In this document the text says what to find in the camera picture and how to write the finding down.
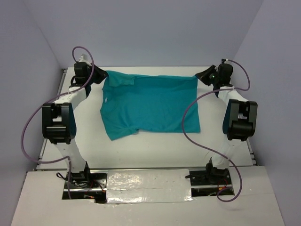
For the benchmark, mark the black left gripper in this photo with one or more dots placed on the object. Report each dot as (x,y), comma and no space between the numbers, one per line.
(101,74)

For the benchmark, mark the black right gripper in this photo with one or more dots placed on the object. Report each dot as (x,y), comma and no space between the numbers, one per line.
(203,75)

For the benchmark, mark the teal t shirt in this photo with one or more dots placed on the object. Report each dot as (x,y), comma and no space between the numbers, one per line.
(163,103)

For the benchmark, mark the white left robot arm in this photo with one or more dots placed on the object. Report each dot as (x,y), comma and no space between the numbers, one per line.
(58,120)

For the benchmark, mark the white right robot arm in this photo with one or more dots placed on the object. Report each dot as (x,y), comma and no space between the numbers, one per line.
(239,121)

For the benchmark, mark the white foam cover block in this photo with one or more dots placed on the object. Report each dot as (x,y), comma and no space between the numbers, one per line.
(148,186)

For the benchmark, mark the white front cover board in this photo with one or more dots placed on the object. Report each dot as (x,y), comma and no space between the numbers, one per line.
(41,204)

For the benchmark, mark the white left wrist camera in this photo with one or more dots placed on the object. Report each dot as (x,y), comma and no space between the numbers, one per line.
(84,58)

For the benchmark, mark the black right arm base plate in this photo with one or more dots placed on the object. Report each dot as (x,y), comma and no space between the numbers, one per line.
(199,179)

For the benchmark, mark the silver mounting rail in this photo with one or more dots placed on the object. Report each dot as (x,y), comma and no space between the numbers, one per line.
(98,182)

